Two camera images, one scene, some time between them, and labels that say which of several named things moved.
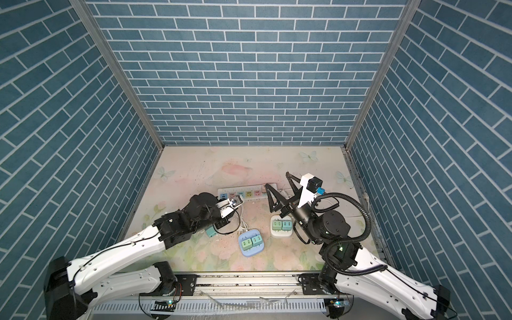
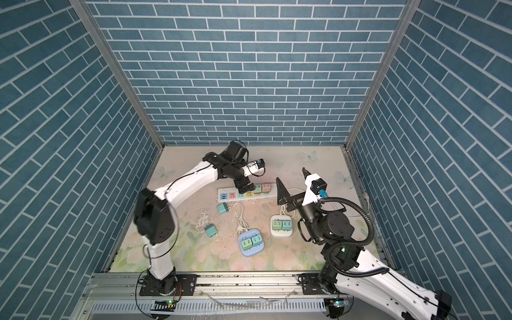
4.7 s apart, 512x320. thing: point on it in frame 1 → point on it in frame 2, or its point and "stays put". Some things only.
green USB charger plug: x=257 y=241 stays put
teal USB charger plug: x=211 y=231 stays put
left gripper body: x=225 y=219 → x=241 y=179
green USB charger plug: x=277 y=225 stays put
